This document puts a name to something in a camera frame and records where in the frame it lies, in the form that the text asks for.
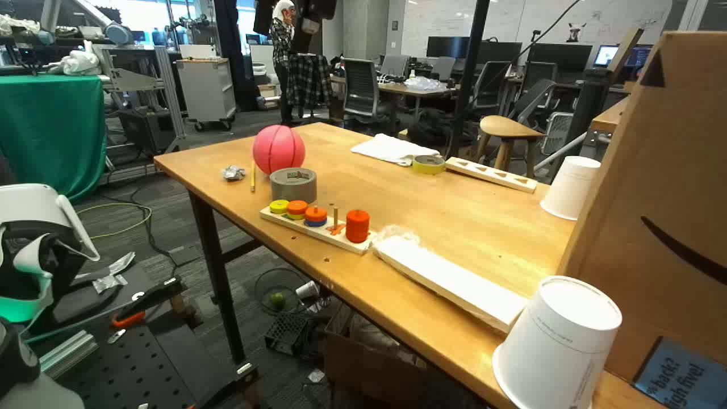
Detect gray tape roll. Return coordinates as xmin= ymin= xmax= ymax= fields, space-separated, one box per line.
xmin=269 ymin=165 xmax=321 ymax=205

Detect pink basketball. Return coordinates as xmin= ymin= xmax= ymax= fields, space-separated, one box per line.
xmin=251 ymin=122 xmax=310 ymax=176

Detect red-orange toy cylinder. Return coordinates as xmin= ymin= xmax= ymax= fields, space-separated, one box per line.
xmin=345 ymin=206 xmax=372 ymax=246

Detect small yellow-green container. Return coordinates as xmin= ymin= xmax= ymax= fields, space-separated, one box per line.
xmin=412 ymin=151 xmax=448 ymax=176

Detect black bag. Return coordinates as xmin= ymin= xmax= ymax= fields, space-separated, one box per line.
xmin=408 ymin=107 xmax=462 ymax=149

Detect white rectangular block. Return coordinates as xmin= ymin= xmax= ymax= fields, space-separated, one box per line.
xmin=370 ymin=224 xmax=530 ymax=336

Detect white power strip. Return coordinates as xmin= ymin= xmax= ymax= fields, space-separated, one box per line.
xmin=443 ymin=154 xmax=540 ymax=195

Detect plaid cloth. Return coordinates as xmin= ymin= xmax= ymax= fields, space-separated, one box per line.
xmin=285 ymin=51 xmax=337 ymax=112

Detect wooden stool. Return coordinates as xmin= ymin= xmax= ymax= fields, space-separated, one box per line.
xmin=476 ymin=113 xmax=545 ymax=173

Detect brown cardboard box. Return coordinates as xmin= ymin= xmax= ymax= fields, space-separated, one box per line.
xmin=323 ymin=331 xmax=427 ymax=409

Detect black vertical pole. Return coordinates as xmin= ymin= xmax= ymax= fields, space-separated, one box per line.
xmin=453 ymin=0 xmax=494 ymax=146

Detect black monitor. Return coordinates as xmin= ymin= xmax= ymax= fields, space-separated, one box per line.
xmin=528 ymin=41 xmax=596 ymax=75
xmin=426 ymin=34 xmax=472 ymax=63

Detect standing person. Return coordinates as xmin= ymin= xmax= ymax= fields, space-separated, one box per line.
xmin=269 ymin=0 xmax=304 ymax=126

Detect white cart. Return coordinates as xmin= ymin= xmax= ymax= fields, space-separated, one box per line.
xmin=176 ymin=55 xmax=239 ymax=132

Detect white paper cup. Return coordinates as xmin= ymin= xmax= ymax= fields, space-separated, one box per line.
xmin=490 ymin=273 xmax=624 ymax=409
xmin=538 ymin=154 xmax=605 ymax=222

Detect black perforated plate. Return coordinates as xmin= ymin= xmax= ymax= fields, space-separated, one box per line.
xmin=71 ymin=320 xmax=259 ymax=409

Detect lit blue screen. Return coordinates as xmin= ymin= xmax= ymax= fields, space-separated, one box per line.
xmin=590 ymin=44 xmax=655 ymax=75

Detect large cardboard box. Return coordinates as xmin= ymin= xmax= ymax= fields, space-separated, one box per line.
xmin=556 ymin=29 xmax=727 ymax=409

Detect green tablecloth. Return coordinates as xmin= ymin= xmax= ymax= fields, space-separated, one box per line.
xmin=0 ymin=72 xmax=109 ymax=205

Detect orange toy ring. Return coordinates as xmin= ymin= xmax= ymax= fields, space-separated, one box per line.
xmin=285 ymin=197 xmax=312 ymax=222
xmin=303 ymin=205 xmax=330 ymax=229

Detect black table frame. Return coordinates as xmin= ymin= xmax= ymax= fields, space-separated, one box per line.
xmin=185 ymin=189 xmax=269 ymax=389

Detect orange-handled tool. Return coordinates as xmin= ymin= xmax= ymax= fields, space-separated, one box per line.
xmin=109 ymin=306 xmax=147 ymax=331

